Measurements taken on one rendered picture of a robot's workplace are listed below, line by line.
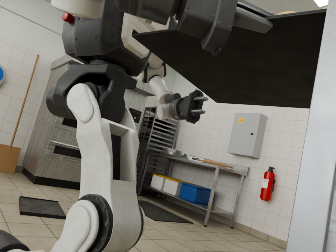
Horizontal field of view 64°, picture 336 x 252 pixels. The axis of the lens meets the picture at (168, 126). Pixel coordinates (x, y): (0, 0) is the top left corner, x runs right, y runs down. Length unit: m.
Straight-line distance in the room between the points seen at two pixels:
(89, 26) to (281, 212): 3.84
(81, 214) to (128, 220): 0.11
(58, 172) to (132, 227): 3.75
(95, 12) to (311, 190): 0.32
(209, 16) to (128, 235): 0.54
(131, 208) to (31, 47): 4.84
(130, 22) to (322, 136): 0.65
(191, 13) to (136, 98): 4.55
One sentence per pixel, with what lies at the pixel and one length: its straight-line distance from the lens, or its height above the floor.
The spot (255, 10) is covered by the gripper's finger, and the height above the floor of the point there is 0.96.
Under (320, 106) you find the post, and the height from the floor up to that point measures 0.82.
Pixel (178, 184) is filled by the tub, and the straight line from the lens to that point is 4.75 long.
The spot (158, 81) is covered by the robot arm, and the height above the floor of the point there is 1.09.
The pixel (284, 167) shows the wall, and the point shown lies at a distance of 4.34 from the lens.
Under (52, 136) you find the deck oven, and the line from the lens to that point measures 4.33.
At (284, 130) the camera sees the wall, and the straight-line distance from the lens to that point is 4.46.
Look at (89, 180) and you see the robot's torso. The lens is 0.74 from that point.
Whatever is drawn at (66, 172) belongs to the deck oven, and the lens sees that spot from 4.47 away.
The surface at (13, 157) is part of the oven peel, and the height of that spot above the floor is 0.26.
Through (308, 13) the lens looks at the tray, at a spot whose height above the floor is 0.95.
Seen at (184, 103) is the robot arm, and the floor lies 0.97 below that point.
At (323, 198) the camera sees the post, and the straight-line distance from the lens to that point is 0.29.
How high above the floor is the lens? 0.73
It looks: 8 degrees up
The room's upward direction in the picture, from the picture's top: 14 degrees clockwise
